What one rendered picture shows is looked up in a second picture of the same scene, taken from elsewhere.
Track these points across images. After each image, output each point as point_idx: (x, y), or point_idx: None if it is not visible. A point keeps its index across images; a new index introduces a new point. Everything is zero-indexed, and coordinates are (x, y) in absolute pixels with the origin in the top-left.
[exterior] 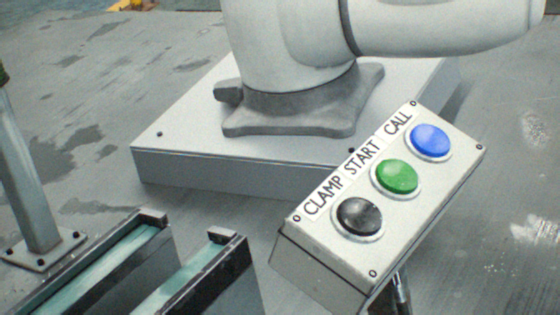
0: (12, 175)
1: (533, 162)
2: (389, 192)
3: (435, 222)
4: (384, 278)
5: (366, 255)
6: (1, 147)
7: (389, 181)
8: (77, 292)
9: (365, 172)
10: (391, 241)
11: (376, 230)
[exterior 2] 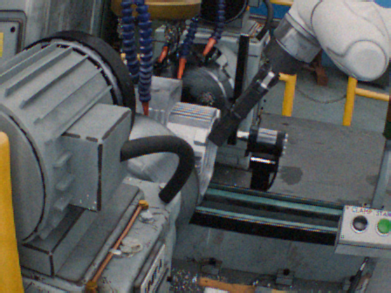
0: (380, 175)
1: None
2: (376, 227)
3: (389, 257)
4: (346, 244)
5: (347, 232)
6: (382, 162)
7: (379, 224)
8: (338, 213)
9: (380, 218)
10: (359, 236)
11: (358, 229)
